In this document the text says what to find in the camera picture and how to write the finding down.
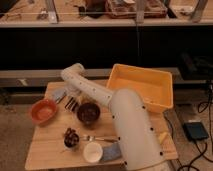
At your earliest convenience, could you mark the striped eraser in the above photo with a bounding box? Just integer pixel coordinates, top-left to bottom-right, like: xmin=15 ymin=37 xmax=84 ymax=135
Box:
xmin=65 ymin=97 xmax=79 ymax=112

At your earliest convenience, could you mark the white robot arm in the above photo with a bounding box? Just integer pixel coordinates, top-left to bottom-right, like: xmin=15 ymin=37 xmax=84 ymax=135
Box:
xmin=61 ymin=63 xmax=170 ymax=171

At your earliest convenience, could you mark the white paper cup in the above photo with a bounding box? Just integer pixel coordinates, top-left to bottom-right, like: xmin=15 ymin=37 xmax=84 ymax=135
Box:
xmin=83 ymin=142 xmax=103 ymax=163

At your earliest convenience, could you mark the dark brown bowl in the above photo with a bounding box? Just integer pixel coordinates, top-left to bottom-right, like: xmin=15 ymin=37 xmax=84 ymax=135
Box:
xmin=77 ymin=102 xmax=100 ymax=125

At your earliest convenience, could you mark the yellow plastic bin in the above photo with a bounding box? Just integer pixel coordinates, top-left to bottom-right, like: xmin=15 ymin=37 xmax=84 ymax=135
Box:
xmin=107 ymin=64 xmax=173 ymax=113

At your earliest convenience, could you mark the blue grey pouch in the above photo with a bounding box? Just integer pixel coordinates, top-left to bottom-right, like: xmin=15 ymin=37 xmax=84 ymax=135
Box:
xmin=52 ymin=88 xmax=66 ymax=103

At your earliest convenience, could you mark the metal fork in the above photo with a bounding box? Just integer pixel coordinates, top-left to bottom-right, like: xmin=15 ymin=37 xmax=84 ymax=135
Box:
xmin=82 ymin=135 xmax=117 ymax=143

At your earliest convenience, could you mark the dark pine cone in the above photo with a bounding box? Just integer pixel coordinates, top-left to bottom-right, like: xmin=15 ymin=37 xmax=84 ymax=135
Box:
xmin=64 ymin=128 xmax=79 ymax=148

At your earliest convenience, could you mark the blue cloth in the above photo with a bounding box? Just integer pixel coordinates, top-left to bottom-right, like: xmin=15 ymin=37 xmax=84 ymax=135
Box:
xmin=101 ymin=143 xmax=121 ymax=162

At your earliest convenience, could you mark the orange bowl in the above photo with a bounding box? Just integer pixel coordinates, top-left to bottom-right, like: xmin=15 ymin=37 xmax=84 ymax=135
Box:
xmin=30 ymin=99 xmax=57 ymax=125

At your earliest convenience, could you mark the black foot pedal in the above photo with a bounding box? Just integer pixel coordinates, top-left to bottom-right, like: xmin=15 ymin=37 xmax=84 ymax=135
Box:
xmin=183 ymin=122 xmax=209 ymax=141

